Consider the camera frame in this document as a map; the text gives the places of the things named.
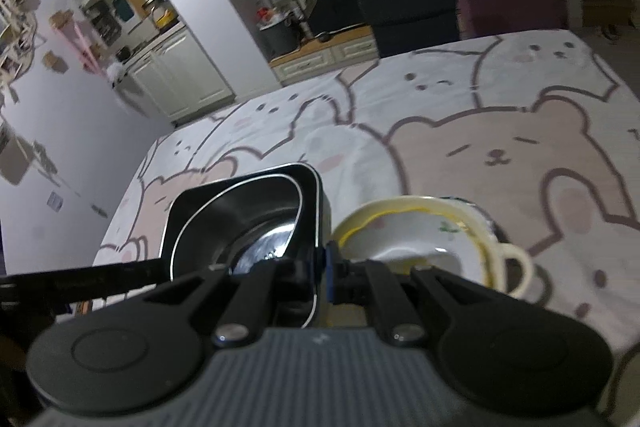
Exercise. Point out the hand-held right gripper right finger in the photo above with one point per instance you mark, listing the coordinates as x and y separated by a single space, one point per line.
334 277

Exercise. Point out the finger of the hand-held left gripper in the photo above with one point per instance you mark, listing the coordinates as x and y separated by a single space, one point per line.
100 274

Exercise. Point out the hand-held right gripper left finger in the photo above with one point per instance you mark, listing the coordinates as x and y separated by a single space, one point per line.
301 277

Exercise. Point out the large square steel container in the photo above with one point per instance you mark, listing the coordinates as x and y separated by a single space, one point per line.
315 217

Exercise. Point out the floral ceramic bowl yellow rim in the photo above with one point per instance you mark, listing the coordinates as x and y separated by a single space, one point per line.
425 237

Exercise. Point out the white square plate black rim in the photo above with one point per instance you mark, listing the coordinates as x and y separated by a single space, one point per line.
487 222

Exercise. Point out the white kitchen cabinet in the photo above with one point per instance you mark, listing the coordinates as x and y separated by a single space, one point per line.
175 77

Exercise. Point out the low wooden top cabinet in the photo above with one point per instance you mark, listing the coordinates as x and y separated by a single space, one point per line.
320 57

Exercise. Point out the bear print blanket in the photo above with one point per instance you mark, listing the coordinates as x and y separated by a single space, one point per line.
500 107

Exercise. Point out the grey bin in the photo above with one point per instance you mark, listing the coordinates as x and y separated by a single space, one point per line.
280 39

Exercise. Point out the small black object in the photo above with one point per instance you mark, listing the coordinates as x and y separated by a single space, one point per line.
324 38

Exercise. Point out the black kitchen rack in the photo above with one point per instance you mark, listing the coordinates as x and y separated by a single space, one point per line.
100 22

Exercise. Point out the yellow pot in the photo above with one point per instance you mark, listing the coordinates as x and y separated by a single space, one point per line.
166 20

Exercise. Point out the black sign board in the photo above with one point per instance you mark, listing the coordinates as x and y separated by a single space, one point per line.
330 7

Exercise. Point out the dark blue ottoman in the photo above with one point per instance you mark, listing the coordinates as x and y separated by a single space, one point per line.
405 7

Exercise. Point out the brown box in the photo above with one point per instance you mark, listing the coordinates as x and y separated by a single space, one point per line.
605 7

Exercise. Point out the group of wall pictures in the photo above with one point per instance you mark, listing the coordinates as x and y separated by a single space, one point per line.
20 57

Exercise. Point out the pink wall shelf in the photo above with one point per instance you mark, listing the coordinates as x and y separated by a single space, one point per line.
82 42

